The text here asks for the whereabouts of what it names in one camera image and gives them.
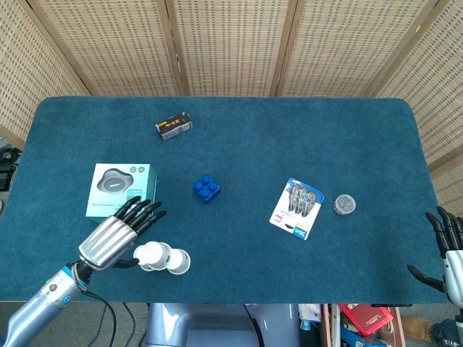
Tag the small dark cardboard box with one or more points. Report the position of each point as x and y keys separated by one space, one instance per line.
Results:
x=173 y=126

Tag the red flat box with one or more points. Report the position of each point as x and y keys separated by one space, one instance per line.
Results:
x=367 y=319

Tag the brown shoe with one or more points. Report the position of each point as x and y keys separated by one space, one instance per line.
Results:
x=417 y=327

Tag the woven wooden folding screen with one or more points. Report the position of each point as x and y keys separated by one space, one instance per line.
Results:
x=231 y=43

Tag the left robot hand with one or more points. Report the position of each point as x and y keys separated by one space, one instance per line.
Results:
x=106 y=240

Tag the white floral paper cup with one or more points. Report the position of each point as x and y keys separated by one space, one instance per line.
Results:
x=148 y=252
x=147 y=268
x=179 y=262

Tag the blue carpet table cover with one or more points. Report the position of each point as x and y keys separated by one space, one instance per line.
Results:
x=253 y=152

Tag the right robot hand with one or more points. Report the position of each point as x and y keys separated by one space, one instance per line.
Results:
x=455 y=267

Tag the blue toy building brick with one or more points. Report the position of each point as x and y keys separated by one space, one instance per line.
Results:
x=206 y=189

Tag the round patterned tin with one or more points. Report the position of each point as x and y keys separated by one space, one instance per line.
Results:
x=344 y=205

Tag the teal Philips product box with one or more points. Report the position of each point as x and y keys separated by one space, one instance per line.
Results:
x=108 y=184

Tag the wooden rack frame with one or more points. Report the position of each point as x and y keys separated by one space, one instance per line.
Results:
x=331 y=325

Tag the black equipment beside table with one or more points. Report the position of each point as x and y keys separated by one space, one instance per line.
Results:
x=7 y=173

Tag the grey robot torso base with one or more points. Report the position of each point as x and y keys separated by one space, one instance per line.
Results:
x=202 y=325

